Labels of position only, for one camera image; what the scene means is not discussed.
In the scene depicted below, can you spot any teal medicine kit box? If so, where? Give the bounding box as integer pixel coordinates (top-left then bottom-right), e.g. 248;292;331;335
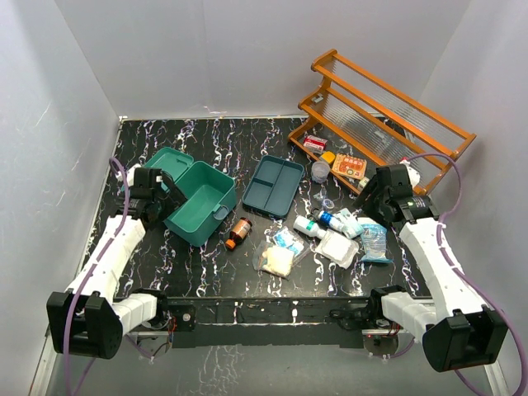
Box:
122;147;236;247

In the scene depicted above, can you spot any blue cotton swab bag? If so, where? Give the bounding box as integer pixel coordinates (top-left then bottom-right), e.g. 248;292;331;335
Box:
358;217;393;264

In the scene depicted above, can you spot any white bottle green label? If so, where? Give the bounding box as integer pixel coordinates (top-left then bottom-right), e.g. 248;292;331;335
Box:
293;216;327;239

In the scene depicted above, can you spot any amber medicine bottle orange cap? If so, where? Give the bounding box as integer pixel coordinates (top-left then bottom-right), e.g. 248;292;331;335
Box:
225;217;252;250

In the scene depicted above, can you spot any blue divided tray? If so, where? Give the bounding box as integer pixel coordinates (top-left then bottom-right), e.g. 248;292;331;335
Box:
243;155;304;218

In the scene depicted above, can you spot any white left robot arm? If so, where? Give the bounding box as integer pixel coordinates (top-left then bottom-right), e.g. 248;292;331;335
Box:
46;167;186;359

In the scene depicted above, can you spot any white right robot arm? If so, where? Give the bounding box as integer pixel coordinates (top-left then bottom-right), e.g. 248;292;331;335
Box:
356;164;507;372

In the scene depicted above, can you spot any red white medicine box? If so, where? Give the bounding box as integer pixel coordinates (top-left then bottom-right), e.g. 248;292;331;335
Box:
303;135;328;154

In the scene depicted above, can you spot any small green white box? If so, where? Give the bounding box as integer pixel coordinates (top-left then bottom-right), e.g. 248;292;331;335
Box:
357;177;370;191

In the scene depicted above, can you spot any blue labelled spray bottle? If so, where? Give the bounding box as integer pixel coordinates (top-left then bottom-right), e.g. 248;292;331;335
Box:
309;208;345;232

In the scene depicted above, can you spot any clear tape roll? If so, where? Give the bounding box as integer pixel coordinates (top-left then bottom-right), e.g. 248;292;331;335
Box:
322;198;335;210

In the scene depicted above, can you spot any white gauze pack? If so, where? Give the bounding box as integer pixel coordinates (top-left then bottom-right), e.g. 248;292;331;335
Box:
315;230;359;269

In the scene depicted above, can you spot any clear measuring cup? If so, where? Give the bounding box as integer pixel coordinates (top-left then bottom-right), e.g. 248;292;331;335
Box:
311;160;331;184

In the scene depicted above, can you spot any orange wooden shelf rack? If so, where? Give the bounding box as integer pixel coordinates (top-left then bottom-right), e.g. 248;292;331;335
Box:
288;49;476;194

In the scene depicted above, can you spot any blue bandage packets bag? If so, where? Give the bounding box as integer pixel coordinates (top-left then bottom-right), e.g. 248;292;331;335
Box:
271;226;309;260

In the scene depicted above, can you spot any cotton balls clear bag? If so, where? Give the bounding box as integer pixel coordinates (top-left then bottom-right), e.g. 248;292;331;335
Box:
252;241;295;279

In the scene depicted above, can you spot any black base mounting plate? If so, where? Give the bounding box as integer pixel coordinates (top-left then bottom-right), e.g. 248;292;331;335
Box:
167;297;367;348

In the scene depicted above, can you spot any aluminium frame rail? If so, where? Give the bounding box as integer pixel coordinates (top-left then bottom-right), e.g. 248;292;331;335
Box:
28;328;58;396

